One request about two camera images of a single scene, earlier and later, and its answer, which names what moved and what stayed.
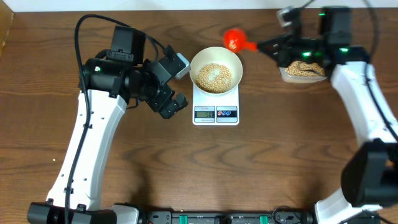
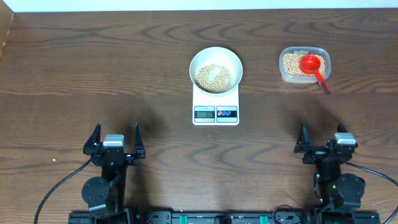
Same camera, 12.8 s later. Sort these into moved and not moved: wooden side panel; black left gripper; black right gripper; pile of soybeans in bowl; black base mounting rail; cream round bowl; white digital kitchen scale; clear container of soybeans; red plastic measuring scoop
Moved: black right gripper; black left gripper; red plastic measuring scoop
Not moved: black base mounting rail; cream round bowl; clear container of soybeans; white digital kitchen scale; wooden side panel; pile of soybeans in bowl
